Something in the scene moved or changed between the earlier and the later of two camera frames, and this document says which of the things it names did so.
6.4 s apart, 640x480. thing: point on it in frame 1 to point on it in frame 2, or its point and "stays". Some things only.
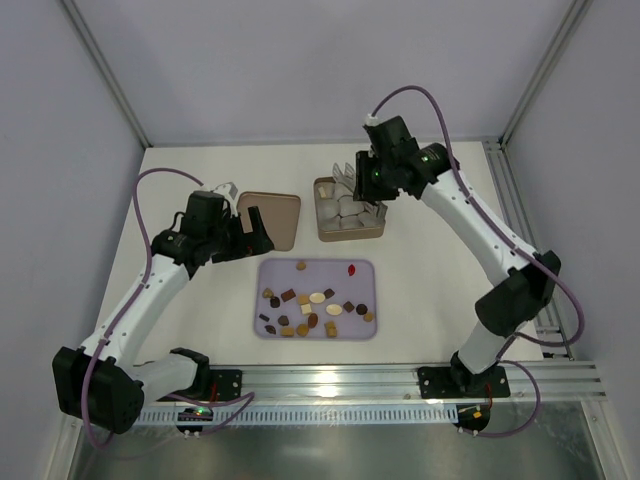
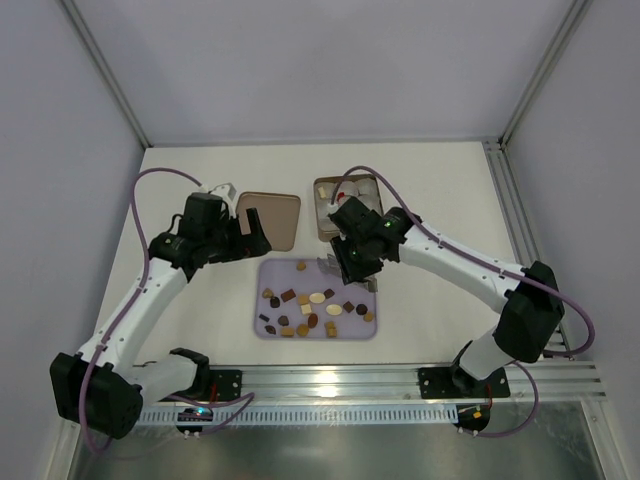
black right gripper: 364,176 to 356,266
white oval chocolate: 333,309 stays
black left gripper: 239,240 stays
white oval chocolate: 317,297 stays
